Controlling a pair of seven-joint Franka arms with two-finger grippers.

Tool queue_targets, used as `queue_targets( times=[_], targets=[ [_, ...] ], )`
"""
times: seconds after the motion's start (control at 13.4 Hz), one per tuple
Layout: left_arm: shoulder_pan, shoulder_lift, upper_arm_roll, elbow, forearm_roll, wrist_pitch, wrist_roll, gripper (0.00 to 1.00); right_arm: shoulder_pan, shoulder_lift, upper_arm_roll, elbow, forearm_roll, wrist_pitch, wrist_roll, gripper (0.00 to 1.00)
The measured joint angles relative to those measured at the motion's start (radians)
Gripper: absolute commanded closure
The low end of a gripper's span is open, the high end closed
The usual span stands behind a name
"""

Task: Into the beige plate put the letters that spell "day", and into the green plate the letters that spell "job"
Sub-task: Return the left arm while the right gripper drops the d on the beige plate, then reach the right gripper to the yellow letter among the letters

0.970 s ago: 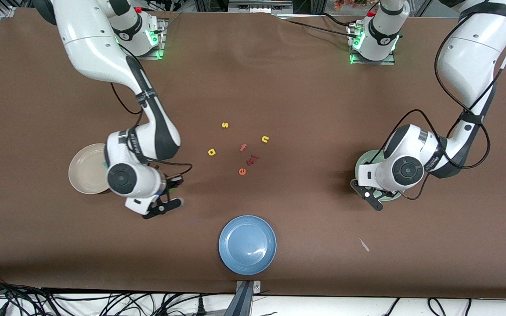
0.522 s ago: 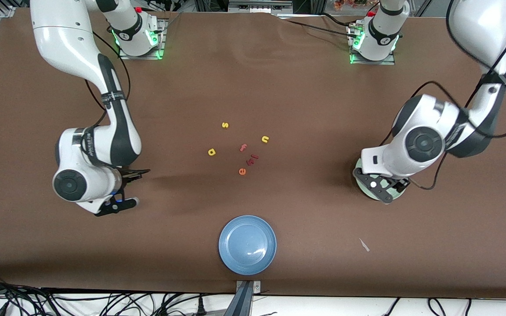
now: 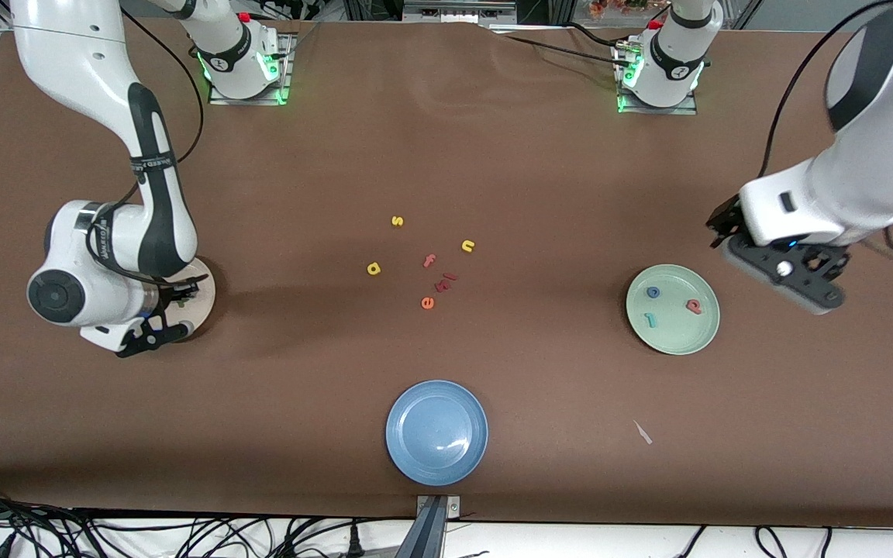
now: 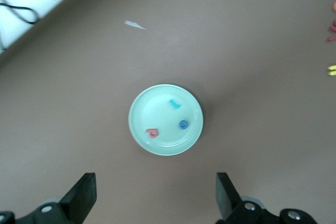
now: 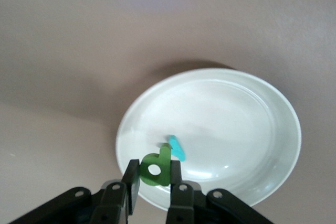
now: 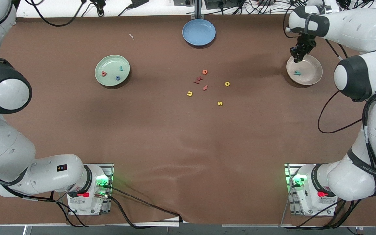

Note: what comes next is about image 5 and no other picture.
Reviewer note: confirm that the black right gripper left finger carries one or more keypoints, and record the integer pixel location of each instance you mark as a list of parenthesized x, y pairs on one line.
[(115, 203)]

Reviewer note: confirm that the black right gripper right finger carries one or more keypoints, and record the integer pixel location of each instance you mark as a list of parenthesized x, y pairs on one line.
[(183, 205)]

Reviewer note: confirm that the dark green foam letter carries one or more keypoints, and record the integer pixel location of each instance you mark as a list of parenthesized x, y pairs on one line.
[(164, 166)]

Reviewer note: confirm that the teal letter y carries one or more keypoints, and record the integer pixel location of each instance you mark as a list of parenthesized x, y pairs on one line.
[(178, 150)]

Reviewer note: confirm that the beige round plate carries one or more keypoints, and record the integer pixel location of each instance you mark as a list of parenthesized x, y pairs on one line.
[(223, 129)]

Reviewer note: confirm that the brown table cover sheet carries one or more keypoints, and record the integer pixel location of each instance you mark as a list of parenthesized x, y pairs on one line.
[(78, 51)]

